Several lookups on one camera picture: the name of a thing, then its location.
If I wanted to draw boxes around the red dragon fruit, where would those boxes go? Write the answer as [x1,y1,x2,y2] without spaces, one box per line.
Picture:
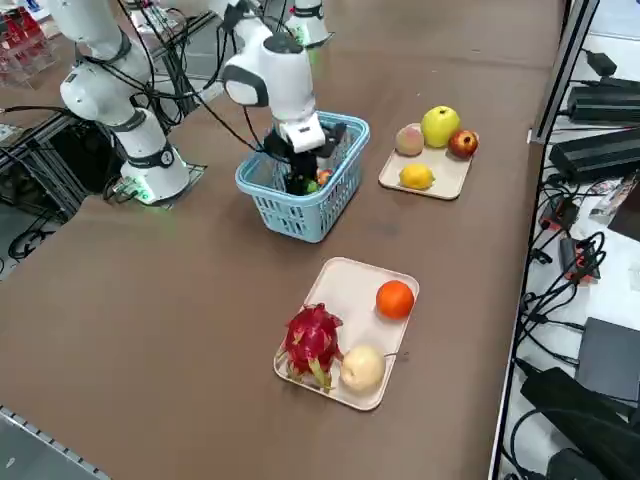
[277,302,345,394]

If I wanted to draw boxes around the dark grey flat box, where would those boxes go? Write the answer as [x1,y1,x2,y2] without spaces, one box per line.
[573,316,640,402]

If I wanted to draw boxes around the aluminium frame post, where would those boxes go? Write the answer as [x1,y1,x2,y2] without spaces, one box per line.
[528,0,601,145]

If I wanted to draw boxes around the printed packet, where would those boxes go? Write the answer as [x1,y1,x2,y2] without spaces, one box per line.
[588,172,640,222]

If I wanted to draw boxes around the beige tray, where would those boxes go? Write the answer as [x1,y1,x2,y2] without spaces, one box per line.
[377,144,474,202]
[272,256,420,412]

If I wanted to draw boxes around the yellow lemon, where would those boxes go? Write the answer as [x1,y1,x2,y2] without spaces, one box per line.
[398,163,436,191]

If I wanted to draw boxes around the pale cream pear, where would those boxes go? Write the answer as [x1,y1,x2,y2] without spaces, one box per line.
[340,344,387,396]

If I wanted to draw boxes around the pink green peach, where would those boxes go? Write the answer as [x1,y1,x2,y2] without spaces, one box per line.
[394,123,426,156]

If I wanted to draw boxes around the small black power adapter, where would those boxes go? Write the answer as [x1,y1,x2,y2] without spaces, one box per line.
[583,48,619,77]

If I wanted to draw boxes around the clear shelf with red boxes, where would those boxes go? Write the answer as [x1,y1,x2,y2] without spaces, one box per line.
[0,8,62,90]

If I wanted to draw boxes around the dark red pomegranate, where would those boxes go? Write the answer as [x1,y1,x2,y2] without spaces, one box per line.
[447,129,480,160]

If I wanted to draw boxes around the long black power adapter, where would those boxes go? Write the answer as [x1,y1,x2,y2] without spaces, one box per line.
[548,127,640,182]
[566,84,640,124]

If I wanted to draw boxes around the light blue plastic basket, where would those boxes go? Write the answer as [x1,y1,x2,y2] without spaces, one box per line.
[234,110,371,245]

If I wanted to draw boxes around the orange black connector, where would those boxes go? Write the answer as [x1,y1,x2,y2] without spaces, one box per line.
[558,236,602,284]
[541,196,580,232]

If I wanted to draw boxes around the orange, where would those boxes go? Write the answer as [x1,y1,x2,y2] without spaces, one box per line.
[375,280,416,321]

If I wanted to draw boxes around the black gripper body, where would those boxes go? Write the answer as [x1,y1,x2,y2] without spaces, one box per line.
[263,122,347,169]

